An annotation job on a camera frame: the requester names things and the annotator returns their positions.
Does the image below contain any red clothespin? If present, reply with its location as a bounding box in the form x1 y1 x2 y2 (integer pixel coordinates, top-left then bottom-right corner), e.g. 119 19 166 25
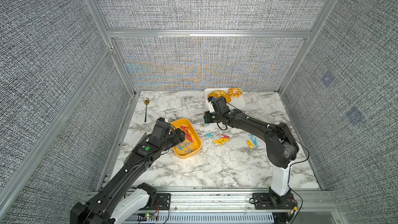
180 125 189 131
221 134 230 139
185 132 193 143

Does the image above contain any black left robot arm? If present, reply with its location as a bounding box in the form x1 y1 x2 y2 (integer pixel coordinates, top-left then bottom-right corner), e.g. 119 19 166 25
69 118 185 224

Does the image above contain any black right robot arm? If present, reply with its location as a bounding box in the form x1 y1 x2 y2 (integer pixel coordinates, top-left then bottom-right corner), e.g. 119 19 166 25
204 96 300 197

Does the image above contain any yellow plastic storage box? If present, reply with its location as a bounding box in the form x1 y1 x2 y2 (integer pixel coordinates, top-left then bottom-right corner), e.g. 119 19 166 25
171 118 202 159

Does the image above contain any oval golden bread loaf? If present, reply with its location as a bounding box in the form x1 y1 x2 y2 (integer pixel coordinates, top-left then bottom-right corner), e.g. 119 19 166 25
207 90 232 103

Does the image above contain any silver butter knife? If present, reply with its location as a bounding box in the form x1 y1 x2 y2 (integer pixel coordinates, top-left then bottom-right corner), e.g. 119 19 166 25
123 132 147 164

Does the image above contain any white rectangular tray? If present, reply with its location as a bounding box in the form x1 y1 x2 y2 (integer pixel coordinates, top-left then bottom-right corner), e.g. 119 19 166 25
203 88 247 111

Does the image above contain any iridescent gold blue spoon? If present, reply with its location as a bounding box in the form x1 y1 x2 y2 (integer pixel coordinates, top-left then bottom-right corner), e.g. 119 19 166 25
144 98 150 122

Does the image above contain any round sugared bread ring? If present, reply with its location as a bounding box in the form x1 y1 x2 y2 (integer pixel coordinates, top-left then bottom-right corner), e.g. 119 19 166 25
227 86 243 99

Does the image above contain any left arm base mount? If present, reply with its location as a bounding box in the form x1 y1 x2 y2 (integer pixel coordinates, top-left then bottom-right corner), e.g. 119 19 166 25
136 183 171 211

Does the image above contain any white slotted cable duct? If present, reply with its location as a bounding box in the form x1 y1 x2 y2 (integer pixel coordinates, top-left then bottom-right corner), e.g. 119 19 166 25
123 212 275 224

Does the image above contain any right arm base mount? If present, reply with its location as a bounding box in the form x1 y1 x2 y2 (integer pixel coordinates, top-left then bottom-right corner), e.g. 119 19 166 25
249 189 297 211

